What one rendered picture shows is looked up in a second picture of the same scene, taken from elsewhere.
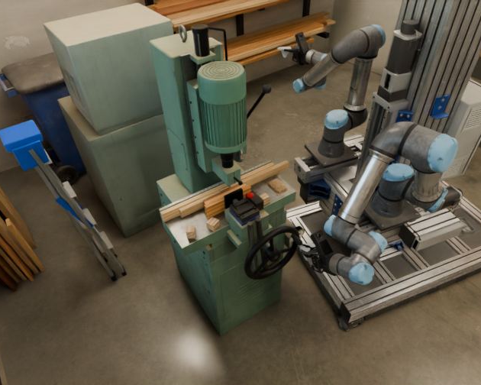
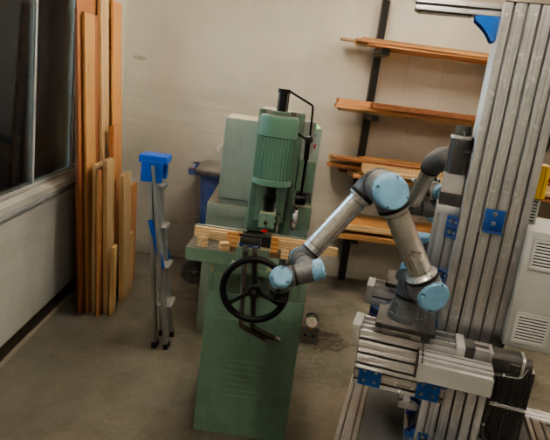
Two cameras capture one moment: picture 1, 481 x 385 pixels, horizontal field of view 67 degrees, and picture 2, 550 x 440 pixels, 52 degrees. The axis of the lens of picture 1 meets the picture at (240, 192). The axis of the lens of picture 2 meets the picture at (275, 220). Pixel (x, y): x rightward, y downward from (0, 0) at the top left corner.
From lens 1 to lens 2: 1.65 m
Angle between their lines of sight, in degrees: 41
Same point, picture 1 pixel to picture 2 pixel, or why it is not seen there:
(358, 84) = not seen: hidden behind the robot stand
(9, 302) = (68, 319)
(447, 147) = (386, 177)
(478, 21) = (524, 133)
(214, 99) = (262, 130)
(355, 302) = not seen: outside the picture
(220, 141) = (258, 172)
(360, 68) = not seen: hidden behind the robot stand
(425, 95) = (470, 198)
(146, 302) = (160, 374)
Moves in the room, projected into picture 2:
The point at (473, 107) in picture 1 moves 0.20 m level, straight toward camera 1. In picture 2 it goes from (539, 237) to (495, 236)
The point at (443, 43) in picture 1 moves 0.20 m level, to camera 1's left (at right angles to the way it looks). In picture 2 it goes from (481, 142) to (429, 134)
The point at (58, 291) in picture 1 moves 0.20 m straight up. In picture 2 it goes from (106, 331) to (107, 301)
